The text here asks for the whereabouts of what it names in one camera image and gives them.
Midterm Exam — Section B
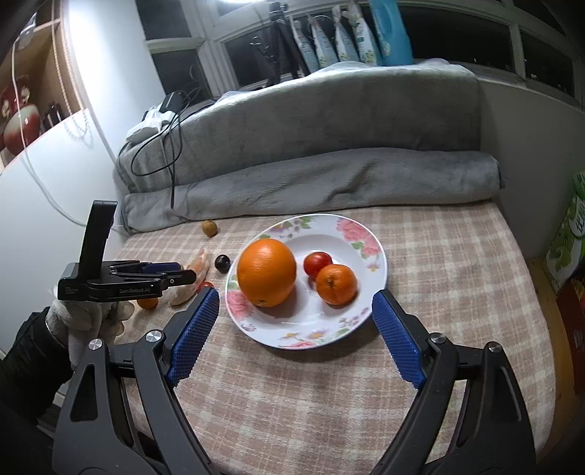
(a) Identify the mandarin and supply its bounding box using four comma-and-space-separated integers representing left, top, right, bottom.
315, 264, 358, 306
136, 298, 159, 311

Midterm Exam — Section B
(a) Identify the large orange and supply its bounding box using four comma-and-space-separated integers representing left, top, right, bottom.
237, 239, 297, 308

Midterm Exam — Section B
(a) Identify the left gloved hand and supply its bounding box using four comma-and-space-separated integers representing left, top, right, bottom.
46, 300, 135, 369

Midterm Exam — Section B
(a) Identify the far brown longan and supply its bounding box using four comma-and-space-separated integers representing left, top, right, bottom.
201, 220, 218, 238

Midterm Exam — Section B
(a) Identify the dark plum near plate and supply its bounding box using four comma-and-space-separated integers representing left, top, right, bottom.
214, 254, 231, 274

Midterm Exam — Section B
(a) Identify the white power adapter box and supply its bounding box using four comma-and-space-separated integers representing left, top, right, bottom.
126, 104, 174, 144

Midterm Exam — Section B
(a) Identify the floral white plate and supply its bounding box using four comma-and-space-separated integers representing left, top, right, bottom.
224, 214, 389, 350

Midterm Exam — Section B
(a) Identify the red ceramic jar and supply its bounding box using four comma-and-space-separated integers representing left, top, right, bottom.
1, 82, 41, 155

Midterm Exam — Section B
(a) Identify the green snack box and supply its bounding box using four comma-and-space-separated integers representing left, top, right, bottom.
544, 171, 585, 293

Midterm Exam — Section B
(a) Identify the white refill pouch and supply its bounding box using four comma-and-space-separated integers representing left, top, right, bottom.
347, 1, 382, 66
291, 20, 320, 73

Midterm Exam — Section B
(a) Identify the black tripod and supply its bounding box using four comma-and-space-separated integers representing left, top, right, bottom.
250, 1, 309, 87

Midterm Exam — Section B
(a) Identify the grey folded blanket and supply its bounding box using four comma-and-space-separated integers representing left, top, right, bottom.
116, 59, 502, 233

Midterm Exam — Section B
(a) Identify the blue detergent bottle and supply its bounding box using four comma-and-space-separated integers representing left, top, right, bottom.
370, 0, 414, 66

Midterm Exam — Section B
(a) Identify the black cable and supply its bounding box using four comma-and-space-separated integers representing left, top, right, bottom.
130, 86, 216, 210

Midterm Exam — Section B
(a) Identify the white cable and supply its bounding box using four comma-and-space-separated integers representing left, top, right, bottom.
11, 27, 93, 228

